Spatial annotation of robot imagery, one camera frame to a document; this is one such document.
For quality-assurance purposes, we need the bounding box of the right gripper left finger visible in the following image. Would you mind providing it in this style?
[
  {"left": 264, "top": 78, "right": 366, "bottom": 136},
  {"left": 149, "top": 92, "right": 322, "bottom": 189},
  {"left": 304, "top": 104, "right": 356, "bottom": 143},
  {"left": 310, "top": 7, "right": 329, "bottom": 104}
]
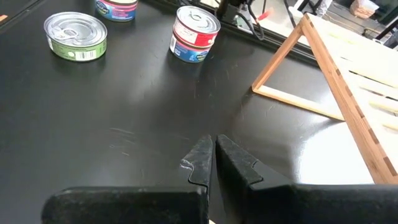
[{"left": 41, "top": 134, "right": 214, "bottom": 224}]

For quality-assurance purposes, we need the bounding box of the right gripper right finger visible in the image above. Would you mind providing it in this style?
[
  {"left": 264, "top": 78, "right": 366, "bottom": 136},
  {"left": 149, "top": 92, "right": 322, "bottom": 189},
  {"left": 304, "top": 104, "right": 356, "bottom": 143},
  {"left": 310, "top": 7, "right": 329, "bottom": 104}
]
[{"left": 215, "top": 134, "right": 398, "bottom": 224}]

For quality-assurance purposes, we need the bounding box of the red label tin can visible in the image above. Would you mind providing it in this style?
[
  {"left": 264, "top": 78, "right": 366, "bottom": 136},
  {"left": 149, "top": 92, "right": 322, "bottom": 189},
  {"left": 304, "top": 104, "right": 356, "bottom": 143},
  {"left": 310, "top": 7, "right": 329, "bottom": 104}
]
[{"left": 172, "top": 5, "right": 221, "bottom": 48}]

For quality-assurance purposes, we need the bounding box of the wooden slatted shelf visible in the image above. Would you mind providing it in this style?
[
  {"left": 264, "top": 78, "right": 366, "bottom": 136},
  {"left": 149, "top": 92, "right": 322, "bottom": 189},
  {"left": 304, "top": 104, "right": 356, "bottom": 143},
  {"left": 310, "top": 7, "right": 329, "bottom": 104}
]
[{"left": 251, "top": 12, "right": 398, "bottom": 185}]

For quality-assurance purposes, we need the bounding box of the green label tin can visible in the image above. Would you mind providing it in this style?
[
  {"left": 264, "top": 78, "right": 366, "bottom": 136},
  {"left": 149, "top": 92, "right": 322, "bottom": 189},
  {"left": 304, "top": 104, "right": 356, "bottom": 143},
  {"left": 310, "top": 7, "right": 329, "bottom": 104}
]
[{"left": 43, "top": 11, "right": 108, "bottom": 62}]

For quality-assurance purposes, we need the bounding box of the black cable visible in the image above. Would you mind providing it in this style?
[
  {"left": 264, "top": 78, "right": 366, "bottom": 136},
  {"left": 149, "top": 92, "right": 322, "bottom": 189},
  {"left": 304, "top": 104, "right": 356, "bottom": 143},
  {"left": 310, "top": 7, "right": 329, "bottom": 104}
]
[
  {"left": 282, "top": 0, "right": 300, "bottom": 29},
  {"left": 242, "top": 11, "right": 267, "bottom": 41}
]

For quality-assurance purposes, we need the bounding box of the red cable clip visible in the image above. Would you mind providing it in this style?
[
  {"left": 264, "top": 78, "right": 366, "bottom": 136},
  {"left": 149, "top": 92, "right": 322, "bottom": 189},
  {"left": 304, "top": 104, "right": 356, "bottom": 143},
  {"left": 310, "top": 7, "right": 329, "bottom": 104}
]
[{"left": 256, "top": 6, "right": 275, "bottom": 22}]

